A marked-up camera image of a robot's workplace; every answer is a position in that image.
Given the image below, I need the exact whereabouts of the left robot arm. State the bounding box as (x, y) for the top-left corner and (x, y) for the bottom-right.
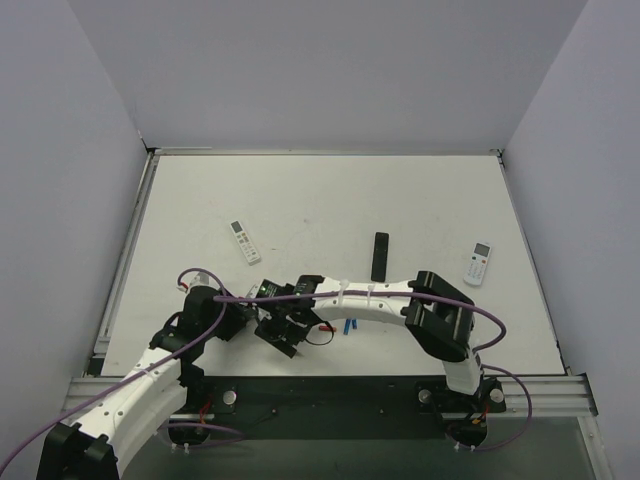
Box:
(36, 286), (253, 479)

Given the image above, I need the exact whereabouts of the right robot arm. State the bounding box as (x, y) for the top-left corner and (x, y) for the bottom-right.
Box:
(255, 271), (482, 396)

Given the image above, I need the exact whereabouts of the slim white remote control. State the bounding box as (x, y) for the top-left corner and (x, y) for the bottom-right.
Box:
(230, 220), (262, 266)

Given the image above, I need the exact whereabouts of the black remote control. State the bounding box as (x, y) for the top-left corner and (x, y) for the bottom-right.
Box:
(371, 232), (390, 282)

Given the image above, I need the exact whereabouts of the small white remote control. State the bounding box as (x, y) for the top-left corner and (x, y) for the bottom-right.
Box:
(463, 242), (492, 287)

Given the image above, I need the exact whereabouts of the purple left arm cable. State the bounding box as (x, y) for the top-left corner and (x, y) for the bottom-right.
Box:
(0, 267), (236, 456)

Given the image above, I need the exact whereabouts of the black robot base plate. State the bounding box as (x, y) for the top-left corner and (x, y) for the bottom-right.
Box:
(168, 375), (507, 448)

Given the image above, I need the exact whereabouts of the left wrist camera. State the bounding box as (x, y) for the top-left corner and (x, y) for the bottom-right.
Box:
(180, 272), (210, 292)

